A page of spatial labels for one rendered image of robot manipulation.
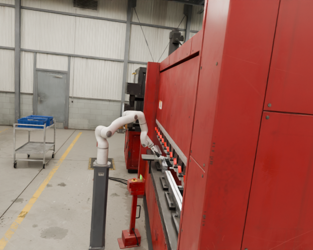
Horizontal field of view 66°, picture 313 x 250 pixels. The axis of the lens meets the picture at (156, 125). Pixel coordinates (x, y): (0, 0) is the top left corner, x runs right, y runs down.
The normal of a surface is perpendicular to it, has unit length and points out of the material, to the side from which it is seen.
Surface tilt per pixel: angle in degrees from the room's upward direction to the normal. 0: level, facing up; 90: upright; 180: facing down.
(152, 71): 90
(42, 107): 90
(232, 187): 90
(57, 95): 90
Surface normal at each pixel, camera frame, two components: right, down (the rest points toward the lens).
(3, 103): 0.17, 0.16
